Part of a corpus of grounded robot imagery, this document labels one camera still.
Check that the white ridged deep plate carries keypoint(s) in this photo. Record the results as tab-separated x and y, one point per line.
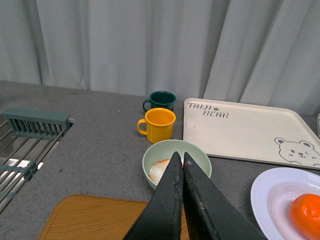
271	196

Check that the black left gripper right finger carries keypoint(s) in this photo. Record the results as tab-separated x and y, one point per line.
209	215

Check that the yellow enamel mug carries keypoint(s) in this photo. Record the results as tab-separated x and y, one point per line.
157	124

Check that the fake fried egg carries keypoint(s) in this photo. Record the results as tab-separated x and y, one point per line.
157	170

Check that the green sink drying rack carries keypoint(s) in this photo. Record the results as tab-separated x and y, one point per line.
27	136

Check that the dark green enamel mug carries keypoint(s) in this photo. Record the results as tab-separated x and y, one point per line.
160	99

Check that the white curtain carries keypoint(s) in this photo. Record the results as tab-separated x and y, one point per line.
261	52

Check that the light green bowl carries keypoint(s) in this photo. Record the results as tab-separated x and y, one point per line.
164	150

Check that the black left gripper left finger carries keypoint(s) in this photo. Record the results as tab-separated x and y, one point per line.
161	219

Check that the orange mandarin fruit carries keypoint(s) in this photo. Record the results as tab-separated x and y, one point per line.
305	215

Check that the wooden cutting board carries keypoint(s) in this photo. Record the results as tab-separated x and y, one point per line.
85	217

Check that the beige bear serving tray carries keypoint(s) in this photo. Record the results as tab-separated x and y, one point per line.
251	133

